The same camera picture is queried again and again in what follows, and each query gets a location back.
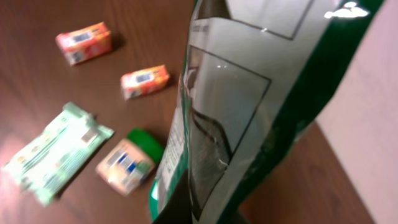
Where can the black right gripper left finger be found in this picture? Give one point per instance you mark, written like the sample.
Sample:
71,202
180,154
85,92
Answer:
178,210

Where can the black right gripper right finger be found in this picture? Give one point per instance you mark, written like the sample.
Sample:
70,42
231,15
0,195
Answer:
238,218

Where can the green lid spice jar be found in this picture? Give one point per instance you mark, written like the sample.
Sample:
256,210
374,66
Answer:
130,162

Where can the mint green wipes pack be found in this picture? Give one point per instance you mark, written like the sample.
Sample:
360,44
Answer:
46,164

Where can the orange small carton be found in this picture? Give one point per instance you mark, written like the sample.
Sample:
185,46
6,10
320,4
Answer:
144,82
85,44

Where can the green 3M glove package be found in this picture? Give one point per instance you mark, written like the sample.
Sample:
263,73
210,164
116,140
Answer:
255,75

